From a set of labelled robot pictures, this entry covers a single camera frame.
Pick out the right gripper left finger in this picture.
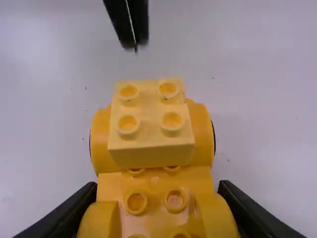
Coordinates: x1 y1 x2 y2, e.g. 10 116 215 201
14 181 99 238

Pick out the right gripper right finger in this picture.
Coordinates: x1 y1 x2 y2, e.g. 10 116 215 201
217 179 317 238

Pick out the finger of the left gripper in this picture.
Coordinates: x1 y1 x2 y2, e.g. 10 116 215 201
102 0 136 52
126 0 150 53

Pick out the yellow toy car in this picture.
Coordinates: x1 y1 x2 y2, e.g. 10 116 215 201
76 77 240 238

